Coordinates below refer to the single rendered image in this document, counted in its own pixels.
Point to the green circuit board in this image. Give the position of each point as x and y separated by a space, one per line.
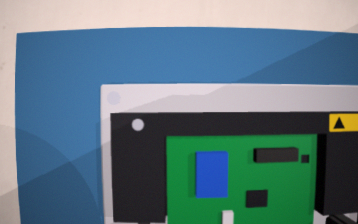
252 179

